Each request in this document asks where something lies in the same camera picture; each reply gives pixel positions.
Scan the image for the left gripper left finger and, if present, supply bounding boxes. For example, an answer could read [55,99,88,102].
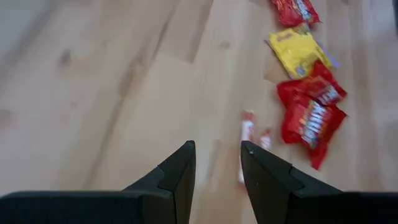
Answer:
[0,139,197,224]

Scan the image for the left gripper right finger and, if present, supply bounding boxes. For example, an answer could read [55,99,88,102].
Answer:
[239,140,398,224]

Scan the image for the Smarties candy roll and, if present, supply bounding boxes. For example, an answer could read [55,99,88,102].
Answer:
[238,109,256,187]
[259,128,274,151]

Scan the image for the red Skittles pack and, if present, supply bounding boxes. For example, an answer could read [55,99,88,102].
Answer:
[276,81,348,171]
[298,60,348,106]
[269,0,321,27]

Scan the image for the yellow Sour Patch pack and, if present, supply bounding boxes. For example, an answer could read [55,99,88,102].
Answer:
[264,23,340,80]

